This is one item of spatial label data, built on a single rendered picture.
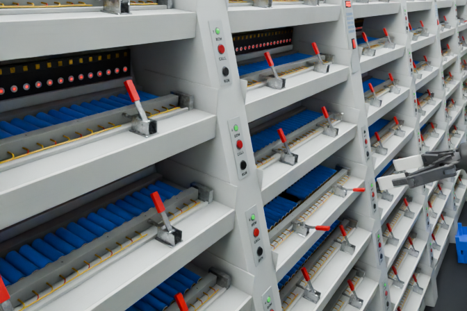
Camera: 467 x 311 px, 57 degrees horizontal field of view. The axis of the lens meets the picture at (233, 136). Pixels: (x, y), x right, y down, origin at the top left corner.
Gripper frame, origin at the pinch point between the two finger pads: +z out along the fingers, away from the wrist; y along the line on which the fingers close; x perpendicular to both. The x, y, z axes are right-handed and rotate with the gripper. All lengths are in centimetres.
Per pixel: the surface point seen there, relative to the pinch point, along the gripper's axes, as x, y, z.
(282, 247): -7.0, -21.2, 23.3
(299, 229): -6.1, -13.3, 22.3
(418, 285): -78, 84, 37
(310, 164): 7.6, -4.2, 17.9
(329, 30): 41, 30, 15
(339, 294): -39, 12, 34
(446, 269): -99, 137, 40
